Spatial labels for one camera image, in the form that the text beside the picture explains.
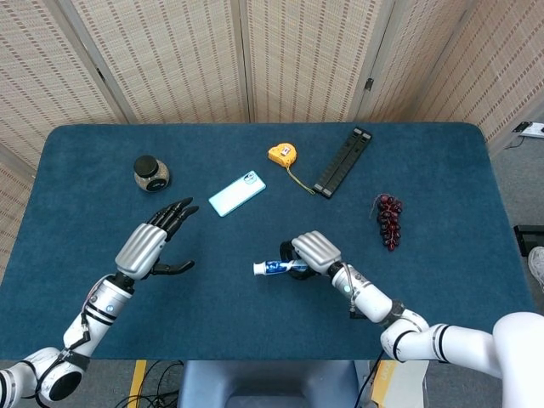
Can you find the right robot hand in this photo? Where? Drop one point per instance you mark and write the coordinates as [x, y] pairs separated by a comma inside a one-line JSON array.
[[316, 251]]

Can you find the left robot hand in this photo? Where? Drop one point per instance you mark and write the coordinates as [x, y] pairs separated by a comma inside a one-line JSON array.
[[142, 251]]

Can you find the blue white toothpaste tube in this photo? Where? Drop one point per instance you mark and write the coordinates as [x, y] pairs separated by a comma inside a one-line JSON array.
[[278, 266]]

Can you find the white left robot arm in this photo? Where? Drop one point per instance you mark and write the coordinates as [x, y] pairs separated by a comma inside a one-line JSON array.
[[68, 340]]

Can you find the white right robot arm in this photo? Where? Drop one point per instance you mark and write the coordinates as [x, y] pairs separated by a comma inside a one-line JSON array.
[[425, 331]]

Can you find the glass jar with black lid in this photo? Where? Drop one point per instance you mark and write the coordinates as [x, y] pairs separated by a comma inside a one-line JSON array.
[[151, 173]]

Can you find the dark red grape bunch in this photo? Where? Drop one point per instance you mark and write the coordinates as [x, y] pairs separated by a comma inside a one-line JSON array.
[[389, 221]]

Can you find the black folding stand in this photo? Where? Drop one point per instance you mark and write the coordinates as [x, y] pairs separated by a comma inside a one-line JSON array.
[[342, 162]]

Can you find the blue table mat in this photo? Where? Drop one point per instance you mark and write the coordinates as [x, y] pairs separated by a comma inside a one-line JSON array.
[[263, 170]]

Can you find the light blue smartphone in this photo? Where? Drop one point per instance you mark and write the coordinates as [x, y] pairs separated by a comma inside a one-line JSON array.
[[237, 193]]

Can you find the yellow tape measure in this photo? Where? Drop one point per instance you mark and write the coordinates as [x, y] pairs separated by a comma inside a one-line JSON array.
[[283, 155]]

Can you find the yellow floor tape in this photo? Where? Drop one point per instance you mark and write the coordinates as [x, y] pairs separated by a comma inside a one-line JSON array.
[[137, 382]]

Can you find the grey blue chair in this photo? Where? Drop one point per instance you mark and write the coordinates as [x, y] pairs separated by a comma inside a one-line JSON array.
[[268, 384]]

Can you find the woven folding screen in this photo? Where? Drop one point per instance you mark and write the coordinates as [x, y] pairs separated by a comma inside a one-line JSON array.
[[255, 59]]

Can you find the black box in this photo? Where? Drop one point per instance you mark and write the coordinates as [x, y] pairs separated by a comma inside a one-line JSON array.
[[529, 239]]

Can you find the white power strip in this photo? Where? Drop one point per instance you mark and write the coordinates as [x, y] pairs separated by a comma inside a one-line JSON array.
[[532, 129]]

